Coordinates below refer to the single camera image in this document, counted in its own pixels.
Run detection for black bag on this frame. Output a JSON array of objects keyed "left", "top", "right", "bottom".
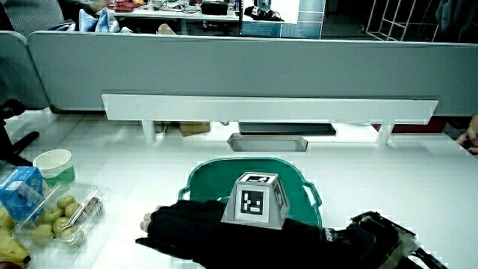
[{"left": 200, "top": 1, "right": 229, "bottom": 16}]

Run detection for black stand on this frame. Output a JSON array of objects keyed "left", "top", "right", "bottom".
[{"left": 0, "top": 99, "right": 40, "bottom": 167}]

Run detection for yellow bananas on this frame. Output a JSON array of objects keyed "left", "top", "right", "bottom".
[{"left": 0, "top": 208, "right": 32, "bottom": 266}]

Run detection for green and white paper cup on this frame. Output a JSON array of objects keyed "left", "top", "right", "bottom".
[{"left": 32, "top": 149, "right": 77, "bottom": 187}]

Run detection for blue carton box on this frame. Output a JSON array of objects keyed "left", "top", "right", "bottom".
[{"left": 0, "top": 166, "right": 45, "bottom": 221}]

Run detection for white desk shelf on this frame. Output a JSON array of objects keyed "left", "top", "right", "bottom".
[{"left": 101, "top": 93, "right": 439, "bottom": 146}]

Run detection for white shelving frame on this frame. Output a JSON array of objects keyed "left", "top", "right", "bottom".
[{"left": 365, "top": 0, "right": 442, "bottom": 42}]

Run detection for group of green fruits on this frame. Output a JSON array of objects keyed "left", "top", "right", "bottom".
[{"left": 30, "top": 195, "right": 86, "bottom": 247}]

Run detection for long grey partition panel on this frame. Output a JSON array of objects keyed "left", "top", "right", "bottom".
[{"left": 28, "top": 31, "right": 478, "bottom": 117}]

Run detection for person's right hand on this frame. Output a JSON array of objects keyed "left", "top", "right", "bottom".
[{"left": 134, "top": 171, "right": 348, "bottom": 269}]

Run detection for red flat box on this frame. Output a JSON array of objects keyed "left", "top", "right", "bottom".
[{"left": 371, "top": 117, "right": 448, "bottom": 134}]

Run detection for clear plastic fruit box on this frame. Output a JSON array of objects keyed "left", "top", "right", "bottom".
[{"left": 13, "top": 182, "right": 110, "bottom": 250}]

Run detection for teal plastic basket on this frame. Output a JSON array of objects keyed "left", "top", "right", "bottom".
[{"left": 178, "top": 156, "right": 323, "bottom": 227}]

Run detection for blue cloth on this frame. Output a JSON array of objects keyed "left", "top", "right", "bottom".
[{"left": 77, "top": 7, "right": 121, "bottom": 34}]

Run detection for brown cardboard box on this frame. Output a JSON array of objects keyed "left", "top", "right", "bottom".
[{"left": 178, "top": 121, "right": 212, "bottom": 137}]

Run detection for grey cable tray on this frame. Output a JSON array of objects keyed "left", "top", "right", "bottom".
[{"left": 226, "top": 132, "right": 309, "bottom": 152}]

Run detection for short grey partition panel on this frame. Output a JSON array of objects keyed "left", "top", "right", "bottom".
[{"left": 0, "top": 31, "right": 49, "bottom": 110}]

